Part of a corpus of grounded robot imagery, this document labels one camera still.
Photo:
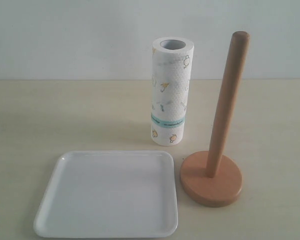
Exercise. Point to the printed white paper towel roll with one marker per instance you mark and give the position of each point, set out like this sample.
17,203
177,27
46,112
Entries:
172,59

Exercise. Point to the white square plastic tray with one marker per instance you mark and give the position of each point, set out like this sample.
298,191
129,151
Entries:
109,194

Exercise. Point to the wooden paper towel holder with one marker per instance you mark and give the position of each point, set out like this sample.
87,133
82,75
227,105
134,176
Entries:
209,177

